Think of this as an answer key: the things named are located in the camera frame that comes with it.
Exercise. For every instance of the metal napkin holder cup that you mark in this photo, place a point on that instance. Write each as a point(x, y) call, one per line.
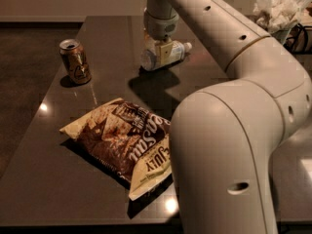
point(281, 35)

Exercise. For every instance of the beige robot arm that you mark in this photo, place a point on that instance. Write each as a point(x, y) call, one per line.
point(222, 136)

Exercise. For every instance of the blue plastic water bottle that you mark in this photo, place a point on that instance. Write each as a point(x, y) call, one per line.
point(178, 53)

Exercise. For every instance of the brown chip bag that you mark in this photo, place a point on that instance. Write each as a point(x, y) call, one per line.
point(129, 140)

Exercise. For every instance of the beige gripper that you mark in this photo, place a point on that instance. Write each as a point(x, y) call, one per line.
point(160, 28)

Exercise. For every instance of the gold soda can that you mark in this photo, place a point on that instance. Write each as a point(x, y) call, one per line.
point(75, 61)

